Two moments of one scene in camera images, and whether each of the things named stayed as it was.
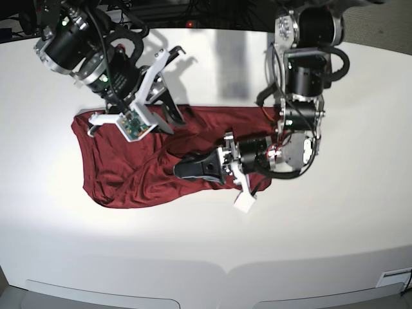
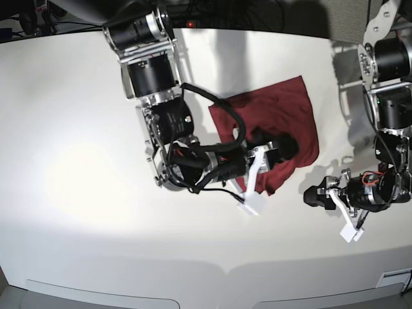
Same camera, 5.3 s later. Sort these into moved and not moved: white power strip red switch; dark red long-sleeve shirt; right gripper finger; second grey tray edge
Moved: dark red long-sleeve shirt; right gripper finger
Not moved: second grey tray edge; white power strip red switch
